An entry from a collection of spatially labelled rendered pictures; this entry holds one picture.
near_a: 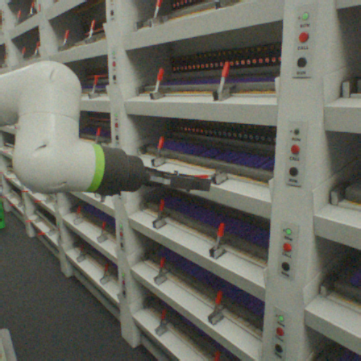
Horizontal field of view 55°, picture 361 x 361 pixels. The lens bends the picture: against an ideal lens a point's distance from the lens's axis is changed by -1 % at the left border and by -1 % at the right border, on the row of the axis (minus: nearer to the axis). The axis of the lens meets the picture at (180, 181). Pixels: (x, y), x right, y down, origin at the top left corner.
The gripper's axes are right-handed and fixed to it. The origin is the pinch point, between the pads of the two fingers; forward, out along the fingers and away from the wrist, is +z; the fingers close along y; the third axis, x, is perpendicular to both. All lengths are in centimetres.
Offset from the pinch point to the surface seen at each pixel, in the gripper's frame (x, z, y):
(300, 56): 27.5, -1.5, 22.4
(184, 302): -38.2, 17.5, -12.6
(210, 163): 5.1, 11.3, -7.5
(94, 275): -57, 23, -79
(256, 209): -2.8, 7.6, 13.5
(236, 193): -0.5, 6.2, 8.0
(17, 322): -81, -6, -88
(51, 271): -74, 21, -124
